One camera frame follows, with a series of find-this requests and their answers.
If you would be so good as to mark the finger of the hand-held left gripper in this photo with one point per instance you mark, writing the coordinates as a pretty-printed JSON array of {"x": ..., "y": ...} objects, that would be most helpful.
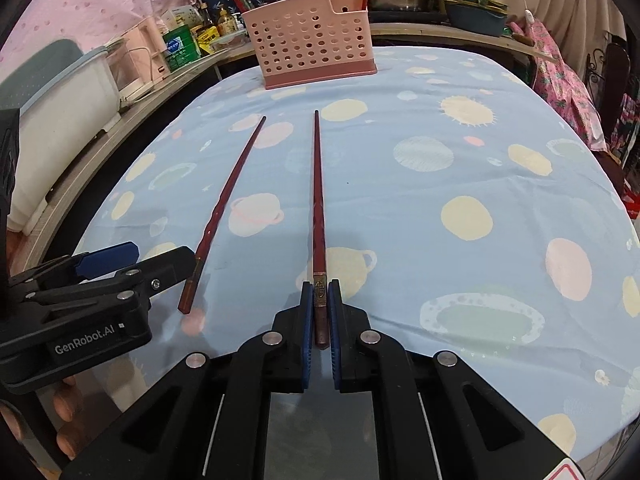
[
  {"x": 107, "y": 257},
  {"x": 165, "y": 270}
]

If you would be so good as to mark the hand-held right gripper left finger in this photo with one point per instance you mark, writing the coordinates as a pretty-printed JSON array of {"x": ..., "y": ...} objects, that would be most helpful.
[{"x": 306, "y": 340}]

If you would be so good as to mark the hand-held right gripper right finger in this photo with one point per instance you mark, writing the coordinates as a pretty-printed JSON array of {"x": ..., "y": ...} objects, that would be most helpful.
[{"x": 334, "y": 340}]

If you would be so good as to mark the dark red twisted chopstick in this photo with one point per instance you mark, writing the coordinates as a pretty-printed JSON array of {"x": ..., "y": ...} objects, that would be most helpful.
[{"x": 230, "y": 190}]

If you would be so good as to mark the dark maroon chopstick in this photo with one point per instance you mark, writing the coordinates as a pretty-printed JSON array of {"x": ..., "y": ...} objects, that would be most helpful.
[{"x": 318, "y": 210}]

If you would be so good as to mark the pink perforated utensil basket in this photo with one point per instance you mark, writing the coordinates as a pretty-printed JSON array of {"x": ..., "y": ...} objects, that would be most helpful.
[{"x": 310, "y": 45}]

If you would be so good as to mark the person's left hand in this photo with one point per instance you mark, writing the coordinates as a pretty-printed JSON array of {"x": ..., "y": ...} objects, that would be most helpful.
[{"x": 65, "y": 405}]

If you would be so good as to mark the white plastic tub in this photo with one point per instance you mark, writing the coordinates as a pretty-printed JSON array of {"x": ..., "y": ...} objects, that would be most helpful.
[{"x": 65, "y": 110}]

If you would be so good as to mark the blue planet print tablecloth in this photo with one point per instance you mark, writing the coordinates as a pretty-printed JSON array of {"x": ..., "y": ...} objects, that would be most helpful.
[{"x": 425, "y": 160}]

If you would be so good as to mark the pink appliance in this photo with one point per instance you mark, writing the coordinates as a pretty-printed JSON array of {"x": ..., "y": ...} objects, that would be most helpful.
[{"x": 140, "y": 55}]

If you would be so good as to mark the green can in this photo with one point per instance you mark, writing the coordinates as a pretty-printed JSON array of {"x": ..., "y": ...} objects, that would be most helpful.
[{"x": 180, "y": 47}]

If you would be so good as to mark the yellow packet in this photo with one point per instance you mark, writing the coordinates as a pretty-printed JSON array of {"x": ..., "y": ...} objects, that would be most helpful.
[{"x": 207, "y": 40}]

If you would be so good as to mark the clear plastic container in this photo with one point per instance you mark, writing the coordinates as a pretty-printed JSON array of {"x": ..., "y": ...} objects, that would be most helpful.
[{"x": 230, "y": 40}]

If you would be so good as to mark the pink dotted cloth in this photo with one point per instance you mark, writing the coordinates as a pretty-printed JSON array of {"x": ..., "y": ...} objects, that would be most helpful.
[{"x": 90, "y": 5}]

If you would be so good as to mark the sauce bottle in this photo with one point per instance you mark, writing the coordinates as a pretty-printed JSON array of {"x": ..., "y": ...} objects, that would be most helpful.
[{"x": 224, "y": 19}]

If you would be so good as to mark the blue basin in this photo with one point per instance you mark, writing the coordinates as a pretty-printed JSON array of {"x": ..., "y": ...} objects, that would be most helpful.
[{"x": 475, "y": 22}]

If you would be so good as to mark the pink floral cloth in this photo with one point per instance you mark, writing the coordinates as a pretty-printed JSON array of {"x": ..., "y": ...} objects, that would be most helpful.
[{"x": 560, "y": 75}]

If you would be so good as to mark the dark metal chair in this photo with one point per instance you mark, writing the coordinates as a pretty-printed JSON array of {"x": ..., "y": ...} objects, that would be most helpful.
[{"x": 612, "y": 85}]

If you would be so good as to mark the beige curtain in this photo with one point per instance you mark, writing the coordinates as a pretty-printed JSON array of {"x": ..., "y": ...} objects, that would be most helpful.
[{"x": 560, "y": 5}]

